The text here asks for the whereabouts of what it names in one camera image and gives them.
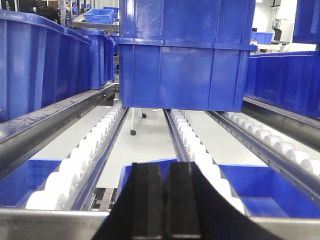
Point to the white roller track left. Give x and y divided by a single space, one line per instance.
71 186

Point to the white roller track middle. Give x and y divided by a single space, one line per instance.
189 148

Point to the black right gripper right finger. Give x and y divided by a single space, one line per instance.
194 210

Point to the white roller track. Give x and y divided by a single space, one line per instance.
189 148
71 186
294 161

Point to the blue bin lower centre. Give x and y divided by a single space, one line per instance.
141 171

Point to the blue crate stacked on top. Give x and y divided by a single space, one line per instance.
207 24

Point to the dark metal guide rail left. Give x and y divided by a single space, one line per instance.
24 136

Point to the blue crate right side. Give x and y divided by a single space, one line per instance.
287 80

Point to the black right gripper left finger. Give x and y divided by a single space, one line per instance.
139 212

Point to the blue bin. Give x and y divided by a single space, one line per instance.
17 187
141 171
266 194

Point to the white roller track right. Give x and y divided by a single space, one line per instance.
294 161

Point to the blue bin lower left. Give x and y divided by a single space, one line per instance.
17 187

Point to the large blue crate centre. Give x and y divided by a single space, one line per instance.
164 74

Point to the steel front shelf rail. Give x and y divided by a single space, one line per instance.
25 224

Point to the blue bin lower right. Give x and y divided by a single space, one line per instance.
266 194

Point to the blue crate far left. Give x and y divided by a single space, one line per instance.
41 63

